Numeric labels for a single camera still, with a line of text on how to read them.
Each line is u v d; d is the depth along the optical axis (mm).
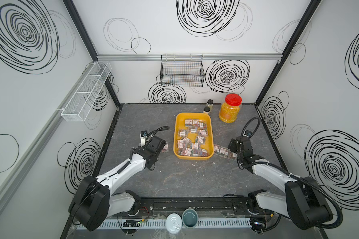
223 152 911
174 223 651
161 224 695
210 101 1128
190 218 702
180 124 1059
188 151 888
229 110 1018
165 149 930
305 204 413
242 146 678
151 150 652
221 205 753
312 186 414
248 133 782
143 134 740
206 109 1051
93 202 398
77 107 721
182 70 1239
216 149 917
